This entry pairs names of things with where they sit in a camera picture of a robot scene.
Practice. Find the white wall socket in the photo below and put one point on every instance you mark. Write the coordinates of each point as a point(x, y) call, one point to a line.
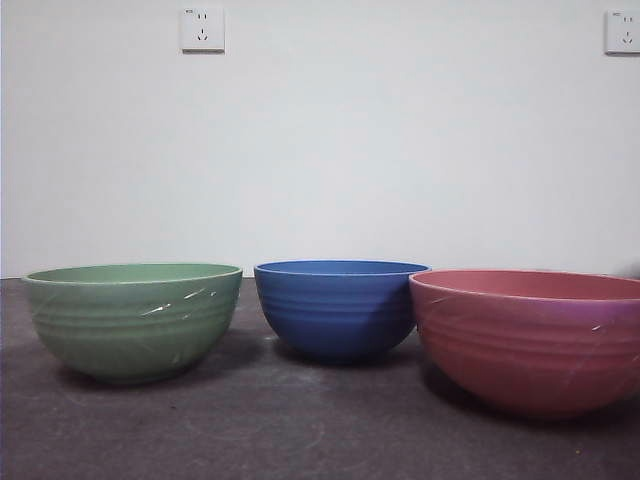
point(622, 32)
point(202, 30)

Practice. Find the blue ribbed bowl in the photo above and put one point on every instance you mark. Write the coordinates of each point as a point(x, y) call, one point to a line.
point(335, 315)

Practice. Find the green ribbed bowl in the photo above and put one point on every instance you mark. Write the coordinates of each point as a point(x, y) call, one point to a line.
point(130, 330)

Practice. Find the red ribbed bowl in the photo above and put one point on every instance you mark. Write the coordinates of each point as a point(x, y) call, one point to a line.
point(525, 350)

